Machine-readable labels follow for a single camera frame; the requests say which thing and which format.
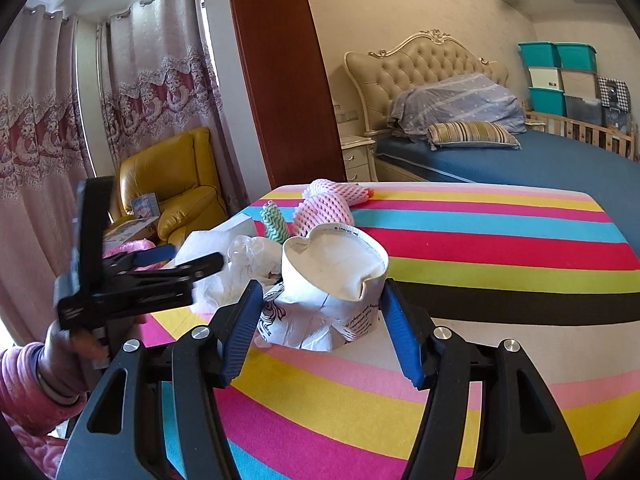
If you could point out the left hand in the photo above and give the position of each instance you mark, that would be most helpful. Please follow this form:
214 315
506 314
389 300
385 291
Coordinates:
64 361

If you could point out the striped colourful table cover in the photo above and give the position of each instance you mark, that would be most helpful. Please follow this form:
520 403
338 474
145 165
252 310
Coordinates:
545 271

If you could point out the pink bag trash bin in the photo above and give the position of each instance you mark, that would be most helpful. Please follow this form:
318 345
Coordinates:
129 247

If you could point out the pink orange foam net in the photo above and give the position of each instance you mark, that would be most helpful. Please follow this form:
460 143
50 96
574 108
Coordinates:
351 192

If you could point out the pink foam fruit net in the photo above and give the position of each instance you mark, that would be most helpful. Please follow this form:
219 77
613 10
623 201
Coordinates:
320 209

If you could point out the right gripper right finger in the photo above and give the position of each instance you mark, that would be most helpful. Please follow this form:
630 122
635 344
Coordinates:
522 435

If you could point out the striped gold pillow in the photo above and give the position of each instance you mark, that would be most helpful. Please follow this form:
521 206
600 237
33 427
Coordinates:
471 135

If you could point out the large white book box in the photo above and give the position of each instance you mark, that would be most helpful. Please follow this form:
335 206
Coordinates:
128 231

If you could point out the white paper bag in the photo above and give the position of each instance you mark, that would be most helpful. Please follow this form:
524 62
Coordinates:
332 283

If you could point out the yellow leather armchair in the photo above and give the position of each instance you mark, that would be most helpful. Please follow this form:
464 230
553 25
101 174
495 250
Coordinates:
182 174

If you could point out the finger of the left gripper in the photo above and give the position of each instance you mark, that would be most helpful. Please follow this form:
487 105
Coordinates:
160 286
131 261

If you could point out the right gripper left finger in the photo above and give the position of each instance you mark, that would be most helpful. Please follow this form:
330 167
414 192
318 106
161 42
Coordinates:
120 433

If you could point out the teal storage bin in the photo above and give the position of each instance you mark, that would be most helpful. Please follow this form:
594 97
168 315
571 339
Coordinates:
577 56
547 100
540 54

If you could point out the lower teal storage bin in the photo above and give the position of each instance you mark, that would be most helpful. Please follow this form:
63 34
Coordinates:
547 100

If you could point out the cream bedside table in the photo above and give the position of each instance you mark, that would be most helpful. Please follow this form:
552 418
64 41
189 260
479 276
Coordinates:
358 157

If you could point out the dark red wooden door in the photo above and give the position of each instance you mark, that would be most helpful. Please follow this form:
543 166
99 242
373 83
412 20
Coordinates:
288 90

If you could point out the blue sheet bed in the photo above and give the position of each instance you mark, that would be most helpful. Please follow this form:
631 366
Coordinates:
542 161

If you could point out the beige cardboard box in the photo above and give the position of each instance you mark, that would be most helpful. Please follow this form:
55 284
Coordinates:
580 84

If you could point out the beige tufted headboard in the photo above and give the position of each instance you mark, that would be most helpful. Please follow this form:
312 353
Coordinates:
423 58

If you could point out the pink sleeve left forearm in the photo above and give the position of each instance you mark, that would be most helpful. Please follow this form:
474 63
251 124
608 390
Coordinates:
30 413

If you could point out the white storage box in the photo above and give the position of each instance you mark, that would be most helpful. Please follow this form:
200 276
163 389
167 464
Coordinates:
545 77

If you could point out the grey dotted quilt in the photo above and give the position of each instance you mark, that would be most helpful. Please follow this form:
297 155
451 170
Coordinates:
463 98

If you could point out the grey storage bin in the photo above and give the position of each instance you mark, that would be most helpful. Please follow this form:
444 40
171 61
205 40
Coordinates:
584 110

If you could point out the teal storage bin left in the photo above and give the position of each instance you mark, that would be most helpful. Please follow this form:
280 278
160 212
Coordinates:
540 54

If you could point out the small blue picture book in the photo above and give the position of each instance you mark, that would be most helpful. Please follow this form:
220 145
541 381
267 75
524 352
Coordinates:
145 206

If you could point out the teal storage bin right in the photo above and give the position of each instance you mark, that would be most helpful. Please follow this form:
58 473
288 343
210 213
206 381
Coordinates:
577 56

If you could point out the wooden crib rail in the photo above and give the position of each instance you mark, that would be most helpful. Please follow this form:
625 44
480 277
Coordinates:
605 138

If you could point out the pink lace curtain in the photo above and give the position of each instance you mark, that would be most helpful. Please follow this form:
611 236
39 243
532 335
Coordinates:
78 97

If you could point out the clear plastic bag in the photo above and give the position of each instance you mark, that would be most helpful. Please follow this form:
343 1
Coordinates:
245 258

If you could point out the black white checkered bag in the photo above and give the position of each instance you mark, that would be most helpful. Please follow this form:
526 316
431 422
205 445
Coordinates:
614 93

